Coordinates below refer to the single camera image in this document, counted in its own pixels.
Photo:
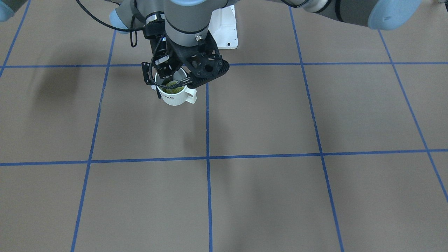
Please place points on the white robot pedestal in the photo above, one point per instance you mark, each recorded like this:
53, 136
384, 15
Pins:
223, 27

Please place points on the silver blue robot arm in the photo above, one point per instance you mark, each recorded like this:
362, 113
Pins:
375, 14
179, 34

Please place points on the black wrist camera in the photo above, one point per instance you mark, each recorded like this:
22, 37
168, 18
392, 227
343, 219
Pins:
155, 25

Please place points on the white ribbed mug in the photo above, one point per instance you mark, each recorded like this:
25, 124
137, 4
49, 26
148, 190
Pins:
175, 96

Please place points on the lemon slice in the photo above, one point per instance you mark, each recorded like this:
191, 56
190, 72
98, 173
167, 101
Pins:
171, 87

